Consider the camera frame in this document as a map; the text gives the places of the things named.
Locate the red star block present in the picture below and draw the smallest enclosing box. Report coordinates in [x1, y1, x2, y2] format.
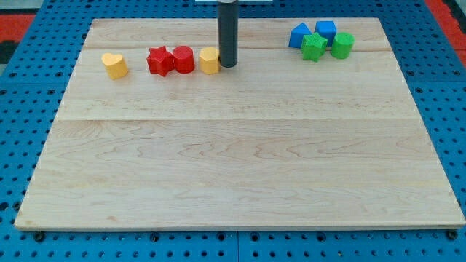
[146, 46, 175, 77]

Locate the green star block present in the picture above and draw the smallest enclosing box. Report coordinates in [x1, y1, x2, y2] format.
[301, 33, 328, 62]

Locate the yellow heart block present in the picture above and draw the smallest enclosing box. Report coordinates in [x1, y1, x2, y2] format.
[101, 53, 129, 80]

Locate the light wooden board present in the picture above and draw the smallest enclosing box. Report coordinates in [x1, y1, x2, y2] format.
[15, 17, 465, 231]

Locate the yellow hexagon block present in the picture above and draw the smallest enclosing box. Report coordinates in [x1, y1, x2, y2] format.
[199, 47, 220, 75]

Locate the red cylinder block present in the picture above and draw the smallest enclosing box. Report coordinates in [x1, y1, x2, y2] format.
[173, 46, 195, 74]

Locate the blue triangle block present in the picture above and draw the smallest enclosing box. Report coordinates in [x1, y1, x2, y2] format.
[288, 23, 312, 49]

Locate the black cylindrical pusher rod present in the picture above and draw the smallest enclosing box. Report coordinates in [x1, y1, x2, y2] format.
[217, 0, 239, 68]

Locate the blue cube block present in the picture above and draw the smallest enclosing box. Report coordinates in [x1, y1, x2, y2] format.
[315, 20, 337, 47]

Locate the green cylinder block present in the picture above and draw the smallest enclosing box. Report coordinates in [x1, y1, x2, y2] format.
[331, 32, 355, 60]

